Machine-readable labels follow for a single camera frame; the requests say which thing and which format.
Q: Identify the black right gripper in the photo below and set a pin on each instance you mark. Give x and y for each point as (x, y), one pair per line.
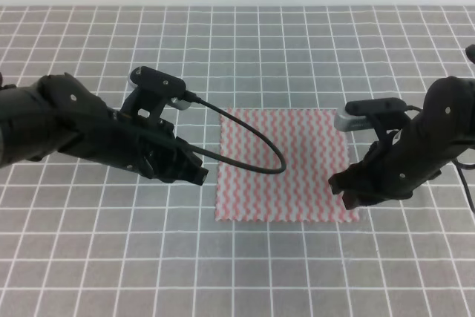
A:
(391, 170)

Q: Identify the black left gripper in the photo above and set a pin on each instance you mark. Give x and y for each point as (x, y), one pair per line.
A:
(150, 151)

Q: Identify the pink white wavy towel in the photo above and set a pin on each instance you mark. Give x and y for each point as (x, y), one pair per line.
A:
(313, 149)

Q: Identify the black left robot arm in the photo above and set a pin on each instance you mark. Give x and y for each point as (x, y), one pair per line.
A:
(58, 113)

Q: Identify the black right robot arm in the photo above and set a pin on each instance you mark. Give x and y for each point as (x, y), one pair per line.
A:
(447, 117)

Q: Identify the grey checked tablecloth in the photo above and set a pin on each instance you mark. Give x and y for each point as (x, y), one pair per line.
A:
(81, 239)

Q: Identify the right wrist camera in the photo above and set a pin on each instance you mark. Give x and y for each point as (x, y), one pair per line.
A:
(381, 115)

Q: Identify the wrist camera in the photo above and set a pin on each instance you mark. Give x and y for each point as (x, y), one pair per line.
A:
(381, 115)
(153, 91)

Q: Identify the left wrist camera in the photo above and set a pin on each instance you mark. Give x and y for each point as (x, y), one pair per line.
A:
(153, 91)

